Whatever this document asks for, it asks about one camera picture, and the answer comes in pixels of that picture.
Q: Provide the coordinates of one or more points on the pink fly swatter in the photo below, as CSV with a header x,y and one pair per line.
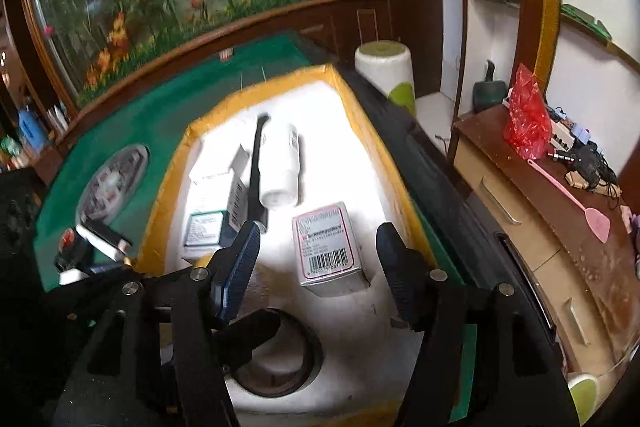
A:
x,y
595,219

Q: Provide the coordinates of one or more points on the green flat object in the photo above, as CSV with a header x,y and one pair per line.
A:
x,y
585,22

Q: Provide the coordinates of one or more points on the white medicine box green label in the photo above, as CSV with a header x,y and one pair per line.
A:
x,y
207,237

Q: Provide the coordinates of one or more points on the black marker pale ends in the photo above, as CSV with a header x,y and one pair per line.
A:
x,y
257,187

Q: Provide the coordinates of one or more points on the wooden drawer cabinet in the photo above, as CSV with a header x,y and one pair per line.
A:
x,y
500,177

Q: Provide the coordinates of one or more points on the black tape roll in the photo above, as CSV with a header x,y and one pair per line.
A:
x,y
307,352

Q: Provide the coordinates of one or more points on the white green stool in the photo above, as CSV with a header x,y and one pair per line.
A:
x,y
584,399
385,72

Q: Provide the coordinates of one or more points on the brown wooden partition counter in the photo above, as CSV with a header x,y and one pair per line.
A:
x,y
320,22

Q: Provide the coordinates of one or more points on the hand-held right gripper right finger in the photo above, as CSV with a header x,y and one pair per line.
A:
x,y
397,277

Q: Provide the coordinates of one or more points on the white plastic bottle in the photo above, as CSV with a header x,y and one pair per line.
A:
x,y
277,167

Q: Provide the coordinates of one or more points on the white foam box yellow tape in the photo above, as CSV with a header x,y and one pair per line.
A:
x,y
350,147

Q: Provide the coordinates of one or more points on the blue thermos jug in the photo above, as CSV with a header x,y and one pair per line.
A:
x,y
31,129

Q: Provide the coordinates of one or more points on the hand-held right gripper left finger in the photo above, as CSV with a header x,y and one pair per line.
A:
x,y
240,267

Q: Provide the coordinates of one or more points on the dark green jug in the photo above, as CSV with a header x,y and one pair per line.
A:
x,y
487,92

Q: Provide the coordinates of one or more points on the white box red label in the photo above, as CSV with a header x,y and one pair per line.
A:
x,y
325,242

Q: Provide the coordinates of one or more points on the red plastic bag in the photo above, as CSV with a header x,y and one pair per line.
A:
x,y
527,117

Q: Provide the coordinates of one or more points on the round table control panel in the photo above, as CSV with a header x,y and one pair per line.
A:
x,y
115,182

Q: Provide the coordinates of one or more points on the white power strip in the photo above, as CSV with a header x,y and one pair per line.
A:
x,y
565,132

